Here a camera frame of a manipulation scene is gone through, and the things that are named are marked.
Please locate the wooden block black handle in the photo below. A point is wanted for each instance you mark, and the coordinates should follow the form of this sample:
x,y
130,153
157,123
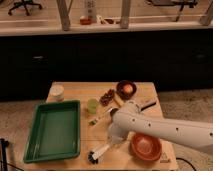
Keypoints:
x,y
147,104

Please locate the black stand bottom left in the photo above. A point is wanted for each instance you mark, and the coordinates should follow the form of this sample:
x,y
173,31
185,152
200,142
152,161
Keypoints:
x,y
3,157

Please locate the green plastic tray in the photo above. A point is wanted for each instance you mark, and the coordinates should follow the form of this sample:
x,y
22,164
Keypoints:
x,y
54,132

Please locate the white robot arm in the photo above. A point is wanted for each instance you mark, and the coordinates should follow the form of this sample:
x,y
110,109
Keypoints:
x,y
195,135

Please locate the dark brown bowl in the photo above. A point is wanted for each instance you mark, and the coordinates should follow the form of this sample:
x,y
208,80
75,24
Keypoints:
x,y
120,89

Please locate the red bowl on shelf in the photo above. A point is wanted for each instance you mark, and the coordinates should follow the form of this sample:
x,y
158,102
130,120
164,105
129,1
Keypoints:
x,y
85,21

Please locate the brown grape bunch toy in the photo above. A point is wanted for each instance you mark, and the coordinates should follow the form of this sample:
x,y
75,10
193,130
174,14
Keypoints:
x,y
107,97

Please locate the peach toy fruit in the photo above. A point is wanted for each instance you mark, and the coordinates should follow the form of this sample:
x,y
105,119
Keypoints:
x,y
128,88

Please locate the green plastic cup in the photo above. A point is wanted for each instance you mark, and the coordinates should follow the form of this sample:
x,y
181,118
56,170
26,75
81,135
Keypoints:
x,y
92,105

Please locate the yellow wooden rolling pin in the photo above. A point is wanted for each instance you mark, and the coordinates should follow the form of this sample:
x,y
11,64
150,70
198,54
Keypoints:
x,y
118,100

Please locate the small metal cup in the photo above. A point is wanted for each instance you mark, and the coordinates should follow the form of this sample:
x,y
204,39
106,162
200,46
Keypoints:
x,y
113,111

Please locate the small paint brush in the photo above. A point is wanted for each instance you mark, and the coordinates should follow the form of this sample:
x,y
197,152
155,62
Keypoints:
x,y
98,118

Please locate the white bottle on shelf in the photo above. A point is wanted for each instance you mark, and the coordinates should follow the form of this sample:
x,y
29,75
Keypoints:
x,y
90,10

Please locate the white black dish brush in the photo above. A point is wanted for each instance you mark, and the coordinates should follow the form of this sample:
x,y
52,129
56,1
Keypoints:
x,y
95,154

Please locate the orange plastic bowl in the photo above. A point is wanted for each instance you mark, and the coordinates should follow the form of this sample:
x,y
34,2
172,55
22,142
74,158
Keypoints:
x,y
145,147

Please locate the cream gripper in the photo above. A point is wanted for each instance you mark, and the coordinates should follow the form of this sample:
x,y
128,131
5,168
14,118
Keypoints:
x,y
114,139

